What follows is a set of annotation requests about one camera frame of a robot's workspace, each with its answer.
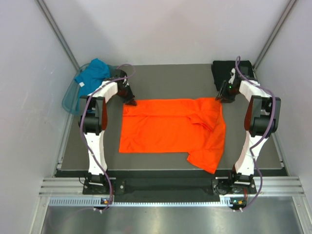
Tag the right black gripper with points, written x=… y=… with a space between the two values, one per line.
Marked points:
x=226 y=98

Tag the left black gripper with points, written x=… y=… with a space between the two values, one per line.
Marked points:
x=130 y=100

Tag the orange t shirt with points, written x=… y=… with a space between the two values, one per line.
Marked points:
x=192 y=126

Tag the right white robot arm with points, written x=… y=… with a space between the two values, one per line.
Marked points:
x=261 y=120

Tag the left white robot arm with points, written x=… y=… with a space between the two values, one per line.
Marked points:
x=94 y=120

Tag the folded black t shirt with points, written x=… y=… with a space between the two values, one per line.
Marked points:
x=221 y=70

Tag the teal t shirt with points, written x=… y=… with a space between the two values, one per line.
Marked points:
x=92 y=77

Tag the translucent blue plastic bin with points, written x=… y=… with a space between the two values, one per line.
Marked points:
x=70 y=100

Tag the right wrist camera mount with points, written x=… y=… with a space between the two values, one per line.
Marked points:
x=233 y=76

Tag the aluminium frame rail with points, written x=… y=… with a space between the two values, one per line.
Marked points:
x=61 y=187

